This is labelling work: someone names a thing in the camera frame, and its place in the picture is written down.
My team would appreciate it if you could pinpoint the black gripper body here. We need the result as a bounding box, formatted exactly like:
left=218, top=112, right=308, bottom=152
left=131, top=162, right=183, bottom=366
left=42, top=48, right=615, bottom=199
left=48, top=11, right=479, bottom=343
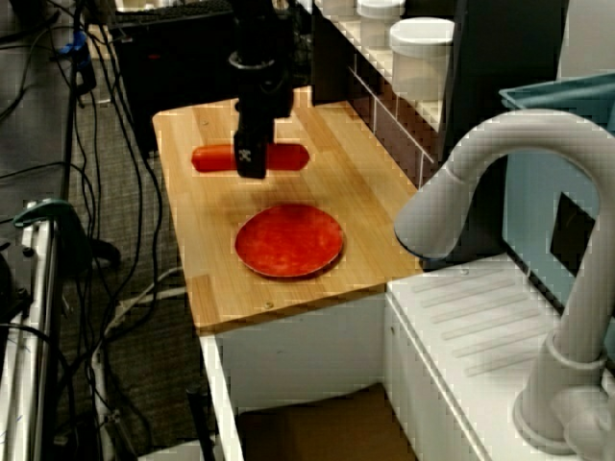
left=227, top=49, right=296, bottom=140

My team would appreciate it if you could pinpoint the black gripper finger with logo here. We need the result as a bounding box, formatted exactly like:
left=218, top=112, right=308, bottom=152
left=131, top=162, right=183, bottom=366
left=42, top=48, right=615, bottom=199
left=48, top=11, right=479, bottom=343
left=234, top=128, right=269, bottom=181

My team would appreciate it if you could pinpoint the red toy sausage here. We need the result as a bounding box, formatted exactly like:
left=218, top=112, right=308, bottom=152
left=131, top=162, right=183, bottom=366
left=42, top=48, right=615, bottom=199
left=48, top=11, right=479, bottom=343
left=190, top=141, right=310, bottom=173

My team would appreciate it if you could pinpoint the red round plate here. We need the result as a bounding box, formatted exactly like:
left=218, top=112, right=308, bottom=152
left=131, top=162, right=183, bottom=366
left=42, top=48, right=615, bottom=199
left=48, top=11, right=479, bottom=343
left=234, top=203, right=347, bottom=280

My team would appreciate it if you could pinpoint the black backsplash panel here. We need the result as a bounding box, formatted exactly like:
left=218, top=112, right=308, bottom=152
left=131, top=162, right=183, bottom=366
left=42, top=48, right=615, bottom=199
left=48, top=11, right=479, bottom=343
left=310, top=0, right=359, bottom=107

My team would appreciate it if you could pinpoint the black computer case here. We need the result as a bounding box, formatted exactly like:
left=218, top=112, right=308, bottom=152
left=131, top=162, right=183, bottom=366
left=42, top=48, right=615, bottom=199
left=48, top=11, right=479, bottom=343
left=109, top=13, right=241, bottom=154

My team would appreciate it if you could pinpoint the black keyboard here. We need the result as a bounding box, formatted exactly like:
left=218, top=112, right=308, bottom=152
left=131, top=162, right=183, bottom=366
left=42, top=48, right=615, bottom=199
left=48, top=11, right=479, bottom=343
left=113, top=0, right=236, bottom=28

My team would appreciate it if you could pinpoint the small white lidded container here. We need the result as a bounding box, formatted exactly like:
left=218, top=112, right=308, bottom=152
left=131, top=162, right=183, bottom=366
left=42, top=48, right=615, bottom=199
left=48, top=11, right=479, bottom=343
left=356, top=0, right=407, bottom=49

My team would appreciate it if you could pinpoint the large white lidded container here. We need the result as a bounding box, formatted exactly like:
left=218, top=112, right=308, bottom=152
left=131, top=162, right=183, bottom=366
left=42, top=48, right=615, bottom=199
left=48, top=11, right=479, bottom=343
left=387, top=17, right=455, bottom=103

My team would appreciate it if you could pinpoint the black vertical stand pole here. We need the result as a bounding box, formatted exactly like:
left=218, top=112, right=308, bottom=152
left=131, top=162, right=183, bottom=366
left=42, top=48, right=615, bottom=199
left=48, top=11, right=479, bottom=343
left=60, top=0, right=97, bottom=206

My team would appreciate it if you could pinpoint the blue tape piece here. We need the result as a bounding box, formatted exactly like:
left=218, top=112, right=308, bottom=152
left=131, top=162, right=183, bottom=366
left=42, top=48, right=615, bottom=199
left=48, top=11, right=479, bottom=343
left=56, top=30, right=90, bottom=55

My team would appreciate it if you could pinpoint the green clamp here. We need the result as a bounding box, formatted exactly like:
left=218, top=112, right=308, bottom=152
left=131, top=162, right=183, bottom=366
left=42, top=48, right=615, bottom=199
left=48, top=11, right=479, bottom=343
left=12, top=198, right=81, bottom=230

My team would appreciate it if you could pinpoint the tall dark side panel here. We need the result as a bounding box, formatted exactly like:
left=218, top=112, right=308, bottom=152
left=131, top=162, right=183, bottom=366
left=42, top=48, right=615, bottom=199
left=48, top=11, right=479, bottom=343
left=434, top=0, right=571, bottom=263

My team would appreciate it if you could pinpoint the white toy sink counter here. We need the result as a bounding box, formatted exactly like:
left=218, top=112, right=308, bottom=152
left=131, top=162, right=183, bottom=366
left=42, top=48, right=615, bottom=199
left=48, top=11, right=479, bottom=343
left=385, top=254, right=615, bottom=461

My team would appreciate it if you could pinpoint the teal plastic bin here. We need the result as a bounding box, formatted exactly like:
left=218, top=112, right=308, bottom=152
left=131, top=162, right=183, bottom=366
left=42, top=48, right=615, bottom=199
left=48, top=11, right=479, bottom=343
left=497, top=70, right=615, bottom=136

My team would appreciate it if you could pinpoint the grey toy faucet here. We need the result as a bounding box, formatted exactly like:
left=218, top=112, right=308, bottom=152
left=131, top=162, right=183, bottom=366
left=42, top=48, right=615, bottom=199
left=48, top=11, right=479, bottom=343
left=393, top=109, right=615, bottom=458

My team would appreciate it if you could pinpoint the black hanging cable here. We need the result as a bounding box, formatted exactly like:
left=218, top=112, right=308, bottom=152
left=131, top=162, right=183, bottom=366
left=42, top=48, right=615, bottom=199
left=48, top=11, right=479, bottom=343
left=88, top=28, right=167, bottom=308

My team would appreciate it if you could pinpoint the white shelf with rail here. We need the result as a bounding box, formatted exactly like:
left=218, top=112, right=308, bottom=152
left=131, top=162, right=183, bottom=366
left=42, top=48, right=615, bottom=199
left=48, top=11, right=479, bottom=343
left=314, top=0, right=455, bottom=189

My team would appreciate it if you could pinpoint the white cable on floor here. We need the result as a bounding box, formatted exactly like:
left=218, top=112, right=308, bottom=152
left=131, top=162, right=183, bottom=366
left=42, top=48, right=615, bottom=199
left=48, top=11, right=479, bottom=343
left=94, top=265, right=187, bottom=340

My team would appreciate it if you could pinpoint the white metal frame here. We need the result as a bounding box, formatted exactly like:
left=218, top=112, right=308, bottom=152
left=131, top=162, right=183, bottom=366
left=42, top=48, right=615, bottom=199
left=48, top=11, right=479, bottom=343
left=0, top=201, right=66, bottom=461

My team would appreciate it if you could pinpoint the black floor cable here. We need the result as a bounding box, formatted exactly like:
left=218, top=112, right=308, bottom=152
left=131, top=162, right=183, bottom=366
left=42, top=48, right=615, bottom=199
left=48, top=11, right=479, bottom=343
left=0, top=321, right=105, bottom=461

